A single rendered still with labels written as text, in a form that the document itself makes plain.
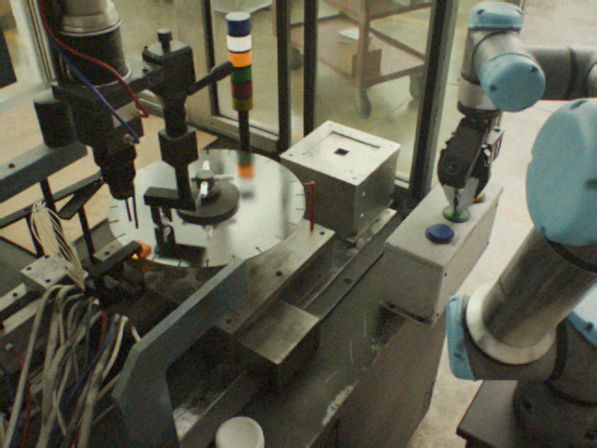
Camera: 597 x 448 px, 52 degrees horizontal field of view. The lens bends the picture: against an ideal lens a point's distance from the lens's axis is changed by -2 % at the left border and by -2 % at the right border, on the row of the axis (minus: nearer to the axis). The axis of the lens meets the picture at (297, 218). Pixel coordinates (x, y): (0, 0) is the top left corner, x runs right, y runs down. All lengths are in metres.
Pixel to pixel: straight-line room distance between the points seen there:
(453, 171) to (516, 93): 0.18
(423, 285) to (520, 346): 0.30
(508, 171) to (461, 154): 2.02
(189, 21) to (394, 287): 0.83
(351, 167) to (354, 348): 0.36
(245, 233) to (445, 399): 1.15
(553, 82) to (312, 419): 0.60
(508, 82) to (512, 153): 2.31
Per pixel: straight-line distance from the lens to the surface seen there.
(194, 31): 1.58
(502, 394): 1.07
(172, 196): 0.97
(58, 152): 1.08
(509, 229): 2.66
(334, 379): 1.04
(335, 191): 1.22
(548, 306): 0.70
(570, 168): 0.52
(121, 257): 0.95
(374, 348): 1.09
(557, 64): 0.90
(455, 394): 2.01
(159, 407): 0.87
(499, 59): 0.88
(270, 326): 1.02
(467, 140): 1.02
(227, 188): 1.07
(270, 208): 1.04
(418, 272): 1.07
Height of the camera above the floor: 1.57
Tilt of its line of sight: 38 degrees down
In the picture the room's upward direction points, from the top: straight up
